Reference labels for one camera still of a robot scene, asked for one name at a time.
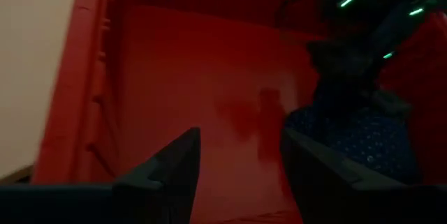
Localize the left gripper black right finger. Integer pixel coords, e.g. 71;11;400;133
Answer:
280;128;410;224

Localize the red plastic bin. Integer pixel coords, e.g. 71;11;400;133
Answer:
30;0;447;224

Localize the light wooden desk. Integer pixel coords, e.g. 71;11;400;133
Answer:
0;0;80;180

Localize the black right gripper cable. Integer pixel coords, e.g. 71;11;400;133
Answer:
274;0;338;28

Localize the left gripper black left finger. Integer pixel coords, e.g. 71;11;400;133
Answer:
112;127;203;224

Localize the navy patterned garment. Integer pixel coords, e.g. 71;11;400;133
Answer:
284;84;422;186

